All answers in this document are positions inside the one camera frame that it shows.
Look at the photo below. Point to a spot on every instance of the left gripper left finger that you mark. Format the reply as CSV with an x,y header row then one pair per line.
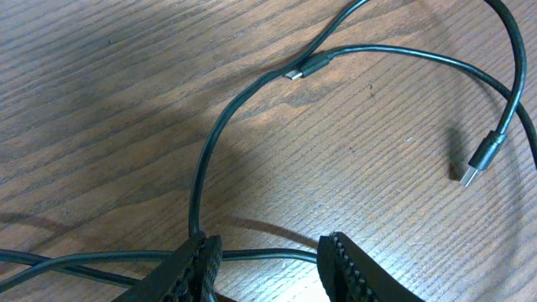
x,y
188,274

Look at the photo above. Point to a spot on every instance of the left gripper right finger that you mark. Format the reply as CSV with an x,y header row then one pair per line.
x,y
348,274

